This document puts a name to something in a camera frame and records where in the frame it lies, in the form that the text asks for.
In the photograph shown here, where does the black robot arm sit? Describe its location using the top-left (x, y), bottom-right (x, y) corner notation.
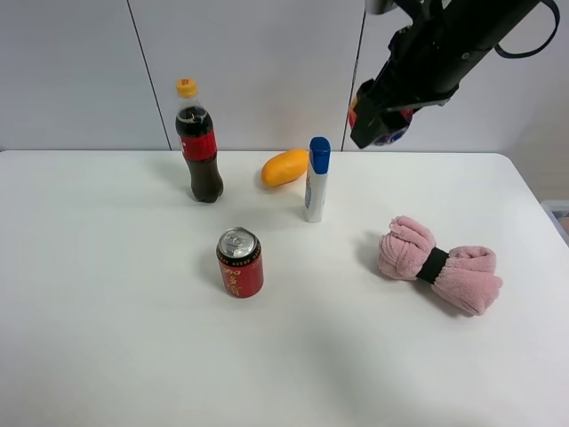
top-left (350, 1), bottom-right (537, 149)

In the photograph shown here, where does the clear plastic bin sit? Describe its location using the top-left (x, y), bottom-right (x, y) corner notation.
top-left (541, 200), bottom-right (569, 246)

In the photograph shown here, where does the black cable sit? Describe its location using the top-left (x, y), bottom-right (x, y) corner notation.
top-left (493, 0), bottom-right (560, 58)

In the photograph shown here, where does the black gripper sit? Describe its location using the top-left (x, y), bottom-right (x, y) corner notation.
top-left (349, 25), bottom-right (458, 149)

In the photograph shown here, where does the red drink can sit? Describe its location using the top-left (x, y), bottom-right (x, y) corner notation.
top-left (216, 227), bottom-right (264, 298)

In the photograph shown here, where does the pink rolled towel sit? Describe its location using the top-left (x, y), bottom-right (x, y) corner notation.
top-left (378, 215), bottom-right (502, 316)

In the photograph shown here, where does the cola bottle yellow cap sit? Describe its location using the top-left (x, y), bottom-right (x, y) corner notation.
top-left (175, 78), bottom-right (223, 204)

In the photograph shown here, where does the orange mango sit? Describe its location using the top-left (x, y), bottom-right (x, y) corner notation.
top-left (260, 149), bottom-right (309, 187)

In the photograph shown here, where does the white bottle blue cap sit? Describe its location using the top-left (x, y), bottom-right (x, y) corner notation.
top-left (304, 136), bottom-right (332, 223)

